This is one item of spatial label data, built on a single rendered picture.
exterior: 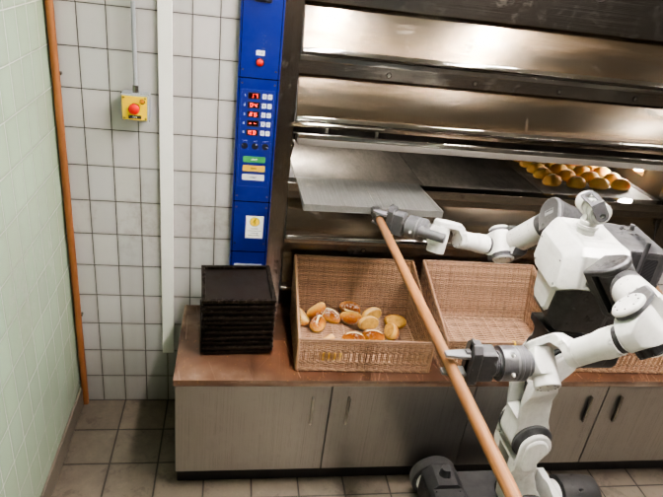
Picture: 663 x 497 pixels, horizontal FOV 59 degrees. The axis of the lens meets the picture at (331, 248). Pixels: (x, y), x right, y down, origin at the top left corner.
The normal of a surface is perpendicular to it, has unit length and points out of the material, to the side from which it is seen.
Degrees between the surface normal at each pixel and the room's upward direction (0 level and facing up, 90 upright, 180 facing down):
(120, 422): 0
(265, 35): 90
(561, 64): 70
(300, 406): 90
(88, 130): 90
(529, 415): 90
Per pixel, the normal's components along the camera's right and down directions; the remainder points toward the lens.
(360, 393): 0.14, 0.46
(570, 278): -0.69, 0.17
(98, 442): 0.11, -0.89
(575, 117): 0.17, 0.13
